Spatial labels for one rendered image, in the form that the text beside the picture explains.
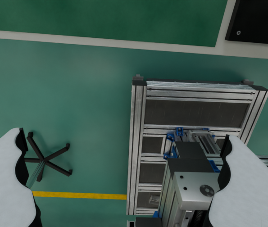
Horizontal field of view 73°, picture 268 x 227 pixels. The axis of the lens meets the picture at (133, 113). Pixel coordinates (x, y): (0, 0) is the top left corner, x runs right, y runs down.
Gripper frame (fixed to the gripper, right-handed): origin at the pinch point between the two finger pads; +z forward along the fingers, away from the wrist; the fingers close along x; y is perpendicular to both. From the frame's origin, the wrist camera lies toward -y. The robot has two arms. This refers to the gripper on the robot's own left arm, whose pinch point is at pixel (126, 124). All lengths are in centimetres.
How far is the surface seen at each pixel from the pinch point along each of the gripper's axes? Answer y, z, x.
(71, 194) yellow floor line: 159, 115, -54
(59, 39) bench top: 0.1, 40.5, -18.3
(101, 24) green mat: -4.2, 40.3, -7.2
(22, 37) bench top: -0.1, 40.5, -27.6
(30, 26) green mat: -2.8, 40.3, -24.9
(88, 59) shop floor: 21, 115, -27
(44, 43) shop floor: 13, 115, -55
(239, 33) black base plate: -3.8, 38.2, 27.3
